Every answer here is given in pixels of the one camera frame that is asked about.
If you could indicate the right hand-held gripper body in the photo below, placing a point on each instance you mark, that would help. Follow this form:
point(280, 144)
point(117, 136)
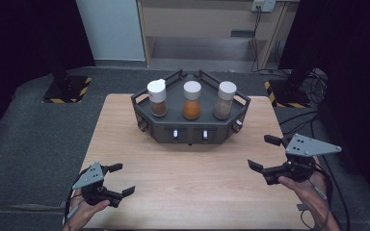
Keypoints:
point(298, 165)

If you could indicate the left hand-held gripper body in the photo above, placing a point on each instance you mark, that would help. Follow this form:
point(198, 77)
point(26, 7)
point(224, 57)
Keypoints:
point(93, 191)

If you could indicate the dark grey corner rack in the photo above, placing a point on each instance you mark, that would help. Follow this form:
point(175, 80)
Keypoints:
point(176, 125)

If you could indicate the jar with brown spice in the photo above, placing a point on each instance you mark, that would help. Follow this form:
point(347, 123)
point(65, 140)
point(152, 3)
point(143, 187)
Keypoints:
point(156, 91)

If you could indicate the person's left hand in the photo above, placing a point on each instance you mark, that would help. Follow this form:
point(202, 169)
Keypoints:
point(82, 214)

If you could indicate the person's right hand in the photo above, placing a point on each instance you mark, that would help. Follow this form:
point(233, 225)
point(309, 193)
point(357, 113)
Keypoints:
point(314, 195)

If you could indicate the grey tape piece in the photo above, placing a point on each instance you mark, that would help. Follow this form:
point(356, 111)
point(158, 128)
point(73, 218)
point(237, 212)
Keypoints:
point(300, 207)

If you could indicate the black stand with striped base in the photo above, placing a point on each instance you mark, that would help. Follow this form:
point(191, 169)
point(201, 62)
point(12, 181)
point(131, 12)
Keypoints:
point(67, 91)
point(289, 94)

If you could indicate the grey flat bar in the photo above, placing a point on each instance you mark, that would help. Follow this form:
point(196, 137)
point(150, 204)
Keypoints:
point(242, 33)

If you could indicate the black curtain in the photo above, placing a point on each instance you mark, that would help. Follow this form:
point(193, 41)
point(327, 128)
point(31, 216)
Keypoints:
point(353, 48)
point(22, 41)

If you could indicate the white panel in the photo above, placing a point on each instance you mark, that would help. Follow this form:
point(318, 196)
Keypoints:
point(112, 29)

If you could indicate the white wall socket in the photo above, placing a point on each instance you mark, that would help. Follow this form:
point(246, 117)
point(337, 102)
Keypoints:
point(263, 5)

